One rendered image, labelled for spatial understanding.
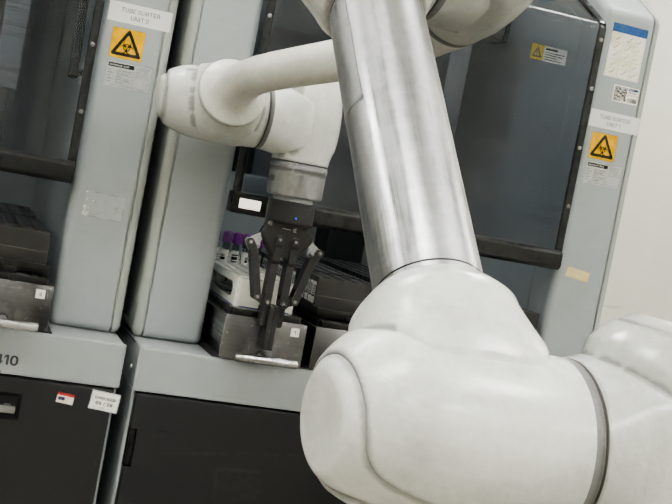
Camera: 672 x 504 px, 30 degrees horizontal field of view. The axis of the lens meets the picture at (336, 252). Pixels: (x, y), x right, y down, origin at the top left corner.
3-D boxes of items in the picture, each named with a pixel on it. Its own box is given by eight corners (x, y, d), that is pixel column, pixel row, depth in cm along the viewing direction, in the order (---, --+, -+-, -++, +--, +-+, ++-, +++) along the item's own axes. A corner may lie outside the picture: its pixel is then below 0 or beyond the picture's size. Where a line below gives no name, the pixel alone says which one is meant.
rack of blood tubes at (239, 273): (196, 289, 229) (203, 255, 229) (249, 297, 232) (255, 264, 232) (232, 314, 201) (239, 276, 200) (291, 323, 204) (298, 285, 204)
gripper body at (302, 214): (311, 202, 201) (301, 259, 202) (261, 193, 199) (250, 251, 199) (325, 206, 194) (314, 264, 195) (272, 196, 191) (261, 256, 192)
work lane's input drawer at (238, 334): (149, 296, 262) (157, 254, 262) (213, 306, 266) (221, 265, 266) (223, 363, 193) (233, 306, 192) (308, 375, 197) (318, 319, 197)
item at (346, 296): (370, 320, 215) (377, 285, 215) (374, 322, 213) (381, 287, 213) (307, 310, 211) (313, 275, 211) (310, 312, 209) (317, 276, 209)
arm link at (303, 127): (318, 167, 203) (241, 152, 198) (336, 72, 202) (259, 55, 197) (342, 171, 193) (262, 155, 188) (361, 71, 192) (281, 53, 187)
